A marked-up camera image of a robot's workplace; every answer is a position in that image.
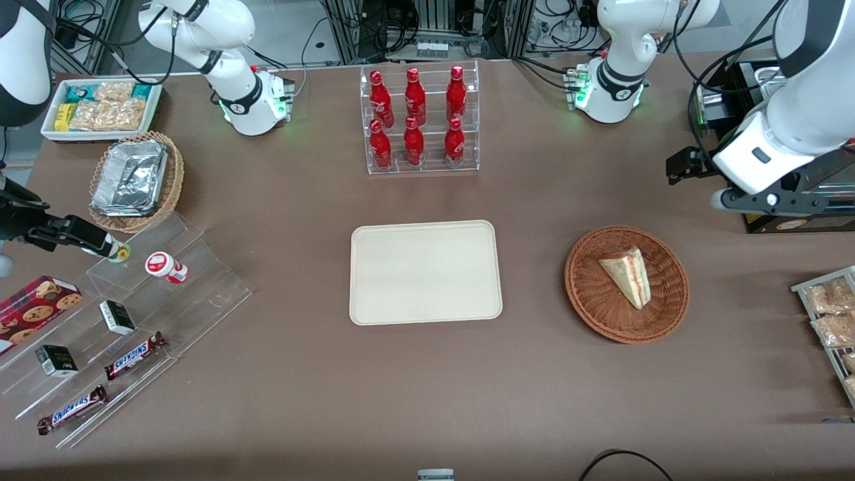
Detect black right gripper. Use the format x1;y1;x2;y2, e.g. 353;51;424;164
0;177;116;260

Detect triangular sandwich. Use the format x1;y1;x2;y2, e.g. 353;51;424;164
598;247;652;311

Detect oval tan wicker basket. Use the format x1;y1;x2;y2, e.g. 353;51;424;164
88;130;185;234

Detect round brown wicker basket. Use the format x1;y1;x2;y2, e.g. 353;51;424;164
564;225;690;345

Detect tray of packaged crackers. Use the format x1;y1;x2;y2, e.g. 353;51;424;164
790;266;855;408

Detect beige plastic tray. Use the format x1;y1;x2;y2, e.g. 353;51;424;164
349;220;503;327

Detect red tartan cookie box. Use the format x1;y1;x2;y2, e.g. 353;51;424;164
0;275;83;355

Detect stacked aluminium foil containers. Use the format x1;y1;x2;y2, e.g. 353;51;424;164
91;139;169;218

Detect small black box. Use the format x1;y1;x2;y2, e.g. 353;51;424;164
99;300;137;336
35;345;79;379

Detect red lid yogurt cup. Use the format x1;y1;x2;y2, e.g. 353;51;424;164
145;251;189;285

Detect white rectangular snack bin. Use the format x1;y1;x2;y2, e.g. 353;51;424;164
40;78;163;144

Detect black hot food warmer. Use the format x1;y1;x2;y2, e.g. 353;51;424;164
691;59;855;234

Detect Snickers chocolate bar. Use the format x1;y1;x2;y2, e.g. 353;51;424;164
104;331;168;381
37;384;109;436

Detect clear acrylic step shelf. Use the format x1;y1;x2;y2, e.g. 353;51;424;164
0;212;253;450

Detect red cola bottle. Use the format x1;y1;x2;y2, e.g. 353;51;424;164
403;116;426;167
369;70;395;129
404;67;428;128
369;119;394;170
446;65;468;125
444;117;467;168

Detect clear acrylic bottle rack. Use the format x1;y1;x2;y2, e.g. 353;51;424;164
359;59;480;176

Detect black table cable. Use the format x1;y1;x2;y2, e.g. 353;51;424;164
578;450;675;481

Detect aluminium frame rack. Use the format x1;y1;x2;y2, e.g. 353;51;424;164
321;0;535;65

